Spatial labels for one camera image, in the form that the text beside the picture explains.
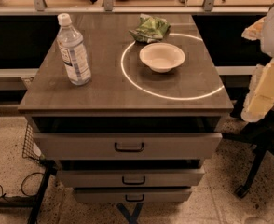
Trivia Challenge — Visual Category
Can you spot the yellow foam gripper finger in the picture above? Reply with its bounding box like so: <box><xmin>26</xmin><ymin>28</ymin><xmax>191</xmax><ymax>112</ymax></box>
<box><xmin>241</xmin><ymin>17</ymin><xmax>265</xmax><ymax>41</ymax></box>
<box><xmin>240</xmin><ymin>59</ymin><xmax>274</xmax><ymax>122</ymax></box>

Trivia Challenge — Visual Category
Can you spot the clear plastic water bottle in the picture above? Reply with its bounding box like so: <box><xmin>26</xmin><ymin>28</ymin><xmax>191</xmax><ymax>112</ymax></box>
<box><xmin>57</xmin><ymin>13</ymin><xmax>91</xmax><ymax>86</ymax></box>

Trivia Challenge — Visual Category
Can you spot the black office chair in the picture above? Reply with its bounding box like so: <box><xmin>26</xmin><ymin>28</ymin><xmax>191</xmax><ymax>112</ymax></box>
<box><xmin>222</xmin><ymin>91</ymin><xmax>274</xmax><ymax>200</ymax></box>

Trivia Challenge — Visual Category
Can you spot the white paper bowl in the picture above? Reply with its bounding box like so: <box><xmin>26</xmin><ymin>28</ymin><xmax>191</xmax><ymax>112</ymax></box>
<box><xmin>139</xmin><ymin>43</ymin><xmax>185</xmax><ymax>73</ymax></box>

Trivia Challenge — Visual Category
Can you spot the green snack bag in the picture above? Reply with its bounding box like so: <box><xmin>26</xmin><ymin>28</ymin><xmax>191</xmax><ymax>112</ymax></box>
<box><xmin>130</xmin><ymin>14</ymin><xmax>171</xmax><ymax>44</ymax></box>

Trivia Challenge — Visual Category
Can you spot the grey drawer cabinet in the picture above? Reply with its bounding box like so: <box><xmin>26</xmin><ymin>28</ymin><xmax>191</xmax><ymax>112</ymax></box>
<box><xmin>18</xmin><ymin>13</ymin><xmax>235</xmax><ymax>204</ymax></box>

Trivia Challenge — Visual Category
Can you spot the bottom grey drawer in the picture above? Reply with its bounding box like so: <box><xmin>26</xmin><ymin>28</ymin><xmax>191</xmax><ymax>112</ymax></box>
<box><xmin>73</xmin><ymin>188</ymin><xmax>192</xmax><ymax>203</ymax></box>

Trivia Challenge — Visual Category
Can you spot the grey drawer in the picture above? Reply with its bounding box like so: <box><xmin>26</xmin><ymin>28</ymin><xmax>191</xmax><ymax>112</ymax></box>
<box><xmin>57</xmin><ymin>168</ymin><xmax>205</xmax><ymax>188</ymax></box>
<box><xmin>73</xmin><ymin>188</ymin><xmax>192</xmax><ymax>203</ymax></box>
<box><xmin>34</xmin><ymin>133</ymin><xmax>222</xmax><ymax>160</ymax></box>

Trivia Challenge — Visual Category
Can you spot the top grey drawer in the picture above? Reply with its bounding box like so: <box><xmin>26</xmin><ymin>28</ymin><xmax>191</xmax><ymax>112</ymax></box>
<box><xmin>34</xmin><ymin>133</ymin><xmax>222</xmax><ymax>160</ymax></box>

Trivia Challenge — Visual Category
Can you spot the middle grey drawer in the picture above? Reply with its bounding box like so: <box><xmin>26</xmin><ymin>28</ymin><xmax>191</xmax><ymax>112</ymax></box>
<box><xmin>57</xmin><ymin>168</ymin><xmax>205</xmax><ymax>188</ymax></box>

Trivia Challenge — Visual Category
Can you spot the black metal table leg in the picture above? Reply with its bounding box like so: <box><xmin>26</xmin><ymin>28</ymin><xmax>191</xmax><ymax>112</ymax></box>
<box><xmin>0</xmin><ymin>161</ymin><xmax>56</xmax><ymax>224</ymax></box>

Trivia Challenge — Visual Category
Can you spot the grey shelf rail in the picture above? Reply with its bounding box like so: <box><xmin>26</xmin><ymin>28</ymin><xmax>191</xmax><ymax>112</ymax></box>
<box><xmin>0</xmin><ymin>0</ymin><xmax>274</xmax><ymax>16</ymax></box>

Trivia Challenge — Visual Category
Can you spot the black wire mesh basket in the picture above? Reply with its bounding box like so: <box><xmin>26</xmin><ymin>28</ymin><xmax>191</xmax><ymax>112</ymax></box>
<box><xmin>22</xmin><ymin>124</ymin><xmax>44</xmax><ymax>163</ymax></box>

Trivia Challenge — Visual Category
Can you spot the black floor cable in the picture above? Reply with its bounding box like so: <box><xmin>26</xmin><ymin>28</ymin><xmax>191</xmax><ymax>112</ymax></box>
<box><xmin>0</xmin><ymin>171</ymin><xmax>47</xmax><ymax>201</ymax></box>

